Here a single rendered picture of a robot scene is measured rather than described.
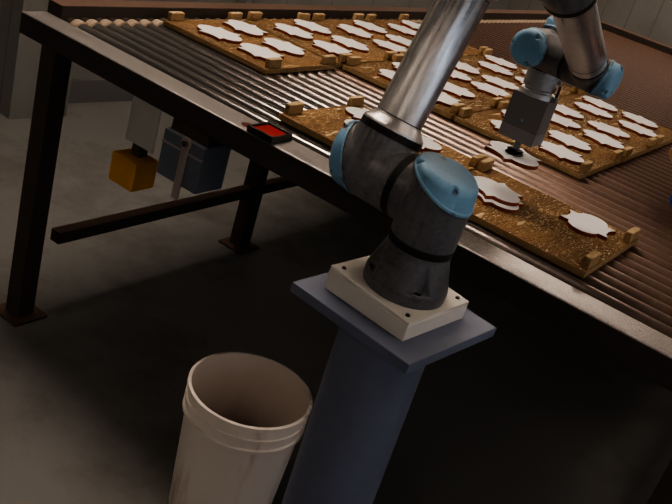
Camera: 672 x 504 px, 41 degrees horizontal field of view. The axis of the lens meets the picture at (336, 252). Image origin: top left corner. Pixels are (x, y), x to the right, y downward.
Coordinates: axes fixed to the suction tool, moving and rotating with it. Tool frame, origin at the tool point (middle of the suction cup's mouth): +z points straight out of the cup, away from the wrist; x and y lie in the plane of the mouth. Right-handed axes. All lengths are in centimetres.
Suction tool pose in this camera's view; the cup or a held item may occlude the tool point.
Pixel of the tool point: (512, 158)
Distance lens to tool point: 205.6
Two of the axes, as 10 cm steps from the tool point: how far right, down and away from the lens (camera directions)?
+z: -2.7, 8.7, 4.1
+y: -7.9, -4.5, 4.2
